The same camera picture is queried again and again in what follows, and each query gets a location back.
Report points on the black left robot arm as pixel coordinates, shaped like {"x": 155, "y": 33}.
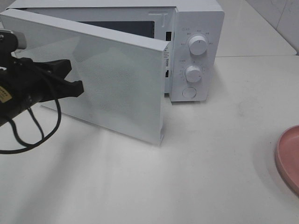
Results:
{"x": 11, "y": 111}

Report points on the white microwave oven body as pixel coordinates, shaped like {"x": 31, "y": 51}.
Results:
{"x": 145, "y": 23}

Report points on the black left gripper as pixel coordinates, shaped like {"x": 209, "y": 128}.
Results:
{"x": 24, "y": 82}

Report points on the white microwave knob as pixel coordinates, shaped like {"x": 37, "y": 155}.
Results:
{"x": 197, "y": 44}
{"x": 193, "y": 74}

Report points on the white warning label sticker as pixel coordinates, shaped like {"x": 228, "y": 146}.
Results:
{"x": 166, "y": 56}

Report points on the round white door release button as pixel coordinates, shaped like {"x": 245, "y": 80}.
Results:
{"x": 189, "y": 92}

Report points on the pink round plate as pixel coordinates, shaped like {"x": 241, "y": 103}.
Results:
{"x": 287, "y": 157}

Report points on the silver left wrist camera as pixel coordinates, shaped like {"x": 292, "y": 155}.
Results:
{"x": 12, "y": 40}

